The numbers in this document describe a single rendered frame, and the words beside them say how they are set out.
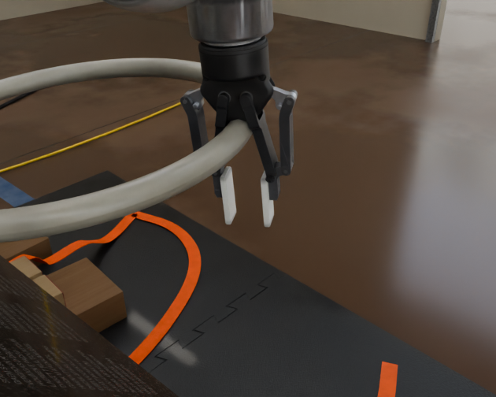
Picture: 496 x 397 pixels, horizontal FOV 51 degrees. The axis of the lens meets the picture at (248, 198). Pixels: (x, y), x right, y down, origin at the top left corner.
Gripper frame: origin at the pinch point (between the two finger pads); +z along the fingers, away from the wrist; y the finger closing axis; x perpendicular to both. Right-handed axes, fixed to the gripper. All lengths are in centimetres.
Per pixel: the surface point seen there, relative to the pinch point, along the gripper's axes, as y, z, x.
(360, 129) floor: -4, 94, -230
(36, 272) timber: 82, 61, -48
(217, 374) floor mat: 26, 87, -41
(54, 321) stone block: 27.4, 16.6, 9.2
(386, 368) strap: -21, 90, -54
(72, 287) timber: 77, 72, -54
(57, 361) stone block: 19.3, 11.6, 19.6
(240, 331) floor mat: 24, 87, -59
